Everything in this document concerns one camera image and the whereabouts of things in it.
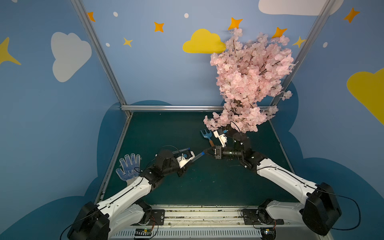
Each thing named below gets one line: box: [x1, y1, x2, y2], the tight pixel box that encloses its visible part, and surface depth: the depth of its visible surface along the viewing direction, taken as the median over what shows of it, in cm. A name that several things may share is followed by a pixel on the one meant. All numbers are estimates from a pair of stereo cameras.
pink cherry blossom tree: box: [204, 28, 296, 133], surface depth 75 cm
